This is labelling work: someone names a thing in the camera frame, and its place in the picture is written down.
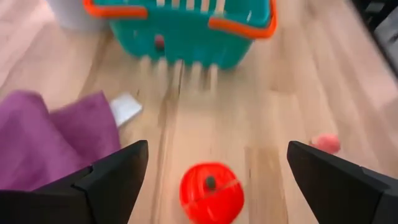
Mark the purple cloth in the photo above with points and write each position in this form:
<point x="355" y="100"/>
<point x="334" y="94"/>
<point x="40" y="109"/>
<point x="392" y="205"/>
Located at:
<point x="46" y="140"/>

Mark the small red toy raspberry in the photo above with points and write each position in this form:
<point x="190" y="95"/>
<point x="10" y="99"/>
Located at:
<point x="159" y="42"/>

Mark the red toy apple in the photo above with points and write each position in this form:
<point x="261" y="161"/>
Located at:
<point x="211" y="196"/>

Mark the teal basket with orange rim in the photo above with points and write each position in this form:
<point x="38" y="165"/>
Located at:
<point x="186" y="40"/>

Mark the black aluminium rig frame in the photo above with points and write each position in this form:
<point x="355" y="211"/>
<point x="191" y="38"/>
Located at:
<point x="371" y="34"/>

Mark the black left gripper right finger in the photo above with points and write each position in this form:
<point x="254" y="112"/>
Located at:
<point x="342" y="193"/>

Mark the pink wrinkled toy fruit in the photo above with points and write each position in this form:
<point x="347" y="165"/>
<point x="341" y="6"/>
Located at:
<point x="326" y="143"/>

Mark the white plant pot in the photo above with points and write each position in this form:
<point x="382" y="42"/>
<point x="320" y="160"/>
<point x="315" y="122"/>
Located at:
<point x="74" y="15"/>

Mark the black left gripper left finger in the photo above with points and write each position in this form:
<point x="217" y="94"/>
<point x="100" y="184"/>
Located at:
<point x="93" y="199"/>

